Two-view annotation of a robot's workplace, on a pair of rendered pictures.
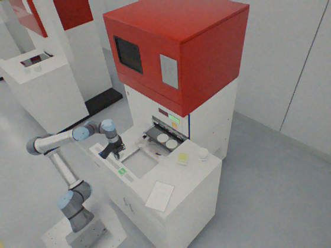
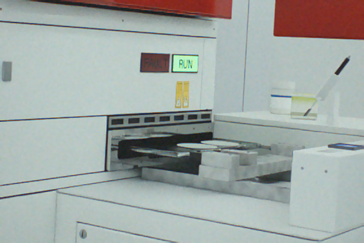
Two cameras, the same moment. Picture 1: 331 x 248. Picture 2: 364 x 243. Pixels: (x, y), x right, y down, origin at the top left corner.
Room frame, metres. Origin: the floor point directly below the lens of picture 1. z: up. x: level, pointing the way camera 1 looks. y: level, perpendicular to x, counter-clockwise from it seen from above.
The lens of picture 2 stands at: (1.99, 2.07, 1.14)
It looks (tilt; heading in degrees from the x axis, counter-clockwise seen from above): 3 degrees down; 255
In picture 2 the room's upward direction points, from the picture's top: 3 degrees clockwise
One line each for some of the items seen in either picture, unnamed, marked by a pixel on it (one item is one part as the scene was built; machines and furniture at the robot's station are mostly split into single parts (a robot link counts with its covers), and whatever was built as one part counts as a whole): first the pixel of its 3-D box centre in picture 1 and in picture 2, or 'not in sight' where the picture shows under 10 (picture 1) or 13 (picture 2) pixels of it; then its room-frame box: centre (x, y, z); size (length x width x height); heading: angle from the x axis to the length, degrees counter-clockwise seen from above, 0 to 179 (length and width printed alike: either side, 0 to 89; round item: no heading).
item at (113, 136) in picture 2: (168, 131); (164, 144); (1.51, -0.01, 0.89); 0.44 x 0.02 x 0.10; 41
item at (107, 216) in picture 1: (89, 237); not in sight; (0.70, 0.62, 0.75); 0.45 x 0.44 x 0.13; 132
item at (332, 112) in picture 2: (162, 158); (327, 98); (1.11, 0.06, 1.03); 0.06 x 0.04 x 0.13; 131
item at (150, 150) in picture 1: (151, 152); (254, 166); (1.33, 0.16, 0.87); 0.36 x 0.08 x 0.03; 41
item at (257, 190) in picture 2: (139, 147); (232, 186); (1.41, 0.27, 0.84); 0.50 x 0.02 x 0.03; 131
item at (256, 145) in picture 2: (156, 142); (221, 150); (1.39, 0.11, 0.90); 0.38 x 0.01 x 0.01; 41
